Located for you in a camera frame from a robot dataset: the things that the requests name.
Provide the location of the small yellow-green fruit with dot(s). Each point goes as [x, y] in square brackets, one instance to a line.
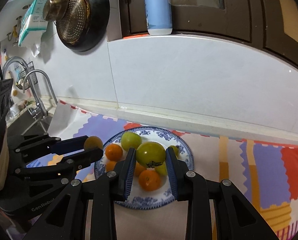
[93, 142]

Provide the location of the small green fruit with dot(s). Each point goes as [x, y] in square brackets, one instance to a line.
[175, 150]

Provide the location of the blue white lotion bottle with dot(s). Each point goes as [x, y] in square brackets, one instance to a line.
[158, 17]

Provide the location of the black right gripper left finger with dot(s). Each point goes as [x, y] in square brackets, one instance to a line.
[66, 216]

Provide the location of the green apple with stem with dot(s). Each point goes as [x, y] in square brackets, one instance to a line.
[162, 170]

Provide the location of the chrome kitchen faucet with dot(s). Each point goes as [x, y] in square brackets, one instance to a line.
[40, 107]

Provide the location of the black frying pan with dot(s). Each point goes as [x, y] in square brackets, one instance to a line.
[96, 27]

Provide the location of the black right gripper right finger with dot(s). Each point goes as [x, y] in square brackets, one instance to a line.
[214, 205]

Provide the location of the blue patterned white plate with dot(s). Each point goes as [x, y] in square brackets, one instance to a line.
[140, 199]

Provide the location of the teal white plastic package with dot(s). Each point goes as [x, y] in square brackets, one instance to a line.
[33, 25]

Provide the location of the small orange tangerine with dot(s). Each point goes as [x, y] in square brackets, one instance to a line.
[110, 165]

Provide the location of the brass perforated strainer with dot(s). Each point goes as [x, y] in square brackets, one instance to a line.
[70, 16]

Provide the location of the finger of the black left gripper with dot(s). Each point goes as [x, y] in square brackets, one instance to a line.
[32, 147]
[67, 167]

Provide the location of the large green apple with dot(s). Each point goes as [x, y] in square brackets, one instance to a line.
[150, 154]

